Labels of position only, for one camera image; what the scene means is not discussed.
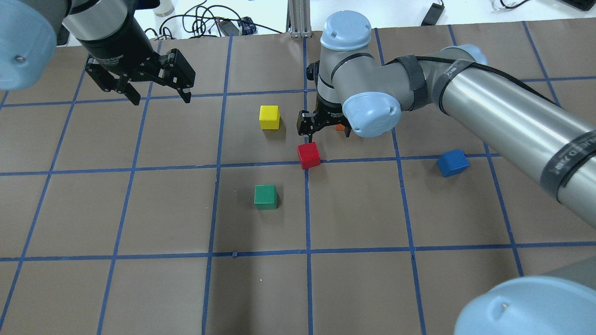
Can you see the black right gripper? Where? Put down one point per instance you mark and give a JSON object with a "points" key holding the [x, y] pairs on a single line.
{"points": [[324, 116]]}

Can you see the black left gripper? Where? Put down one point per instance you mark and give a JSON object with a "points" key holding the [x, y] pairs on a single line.
{"points": [[122, 43]]}

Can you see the red wooden block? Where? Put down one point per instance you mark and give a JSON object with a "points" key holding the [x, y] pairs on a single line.
{"points": [[308, 155]]}

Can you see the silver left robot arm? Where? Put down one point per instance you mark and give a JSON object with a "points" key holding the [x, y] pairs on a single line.
{"points": [[29, 36]]}

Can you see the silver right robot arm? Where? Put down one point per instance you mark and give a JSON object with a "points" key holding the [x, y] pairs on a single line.
{"points": [[551, 146]]}

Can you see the yellow wooden block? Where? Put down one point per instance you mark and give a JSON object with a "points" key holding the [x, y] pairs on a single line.
{"points": [[269, 117]]}

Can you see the green wooden block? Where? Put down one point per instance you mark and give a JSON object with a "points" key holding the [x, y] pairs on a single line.
{"points": [[266, 197]]}

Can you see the blue wooden block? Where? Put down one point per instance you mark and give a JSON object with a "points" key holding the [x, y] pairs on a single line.
{"points": [[452, 162]]}

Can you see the black power adapter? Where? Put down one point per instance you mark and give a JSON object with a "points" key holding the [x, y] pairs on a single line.
{"points": [[433, 14]]}

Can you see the aluminium frame post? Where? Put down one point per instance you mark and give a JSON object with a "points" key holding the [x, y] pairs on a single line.
{"points": [[298, 20]]}

